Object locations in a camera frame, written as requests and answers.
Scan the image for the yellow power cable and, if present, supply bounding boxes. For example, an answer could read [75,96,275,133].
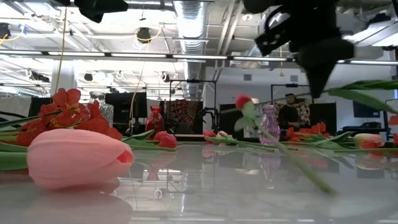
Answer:
[52,6,68,105]

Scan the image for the black metal stand frame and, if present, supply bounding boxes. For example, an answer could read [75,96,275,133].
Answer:
[271,83,314,105]
[169,80,218,134]

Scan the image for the red glass vase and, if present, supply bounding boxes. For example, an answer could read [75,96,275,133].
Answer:
[145,105,165,138]

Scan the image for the clear glass vase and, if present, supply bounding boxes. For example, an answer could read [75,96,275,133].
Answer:
[89,91,114,127]

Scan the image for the dark wall monitor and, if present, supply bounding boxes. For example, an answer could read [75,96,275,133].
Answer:
[353,100,381,118]

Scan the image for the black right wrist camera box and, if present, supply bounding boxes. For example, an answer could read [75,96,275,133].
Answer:
[254,12,292,57]

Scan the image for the purple glass vase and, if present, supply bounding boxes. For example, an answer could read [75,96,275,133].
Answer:
[258,105,282,146]

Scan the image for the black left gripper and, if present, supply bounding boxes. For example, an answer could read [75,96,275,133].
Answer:
[73,0,129,24]

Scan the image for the floral patterned cloth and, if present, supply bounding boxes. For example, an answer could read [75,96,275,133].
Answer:
[275,102,311,129]

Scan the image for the long ceiling light rail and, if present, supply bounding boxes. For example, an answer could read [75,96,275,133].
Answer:
[0,49,398,67]

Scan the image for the silver ceiling ventilation duct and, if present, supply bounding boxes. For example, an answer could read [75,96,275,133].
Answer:
[172,0,208,101]

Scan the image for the black ceiling-hung camera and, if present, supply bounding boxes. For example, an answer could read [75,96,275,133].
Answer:
[136,27,152,44]

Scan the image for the mandala print tapestry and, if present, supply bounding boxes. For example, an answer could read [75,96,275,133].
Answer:
[165,100,200,129]

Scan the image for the red small-blossom flower bunch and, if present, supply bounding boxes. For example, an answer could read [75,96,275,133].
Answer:
[285,121,355,149]
[0,88,123,147]

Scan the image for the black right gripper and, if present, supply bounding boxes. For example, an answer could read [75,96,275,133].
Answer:
[289,12,355,98]

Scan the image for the person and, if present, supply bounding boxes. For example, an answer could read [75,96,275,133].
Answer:
[278,93,301,139]

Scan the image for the black computer monitor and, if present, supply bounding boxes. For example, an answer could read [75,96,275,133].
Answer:
[104,92,148,127]

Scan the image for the black partition panel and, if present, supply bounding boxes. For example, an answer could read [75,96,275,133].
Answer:
[220,104,244,139]
[309,102,338,134]

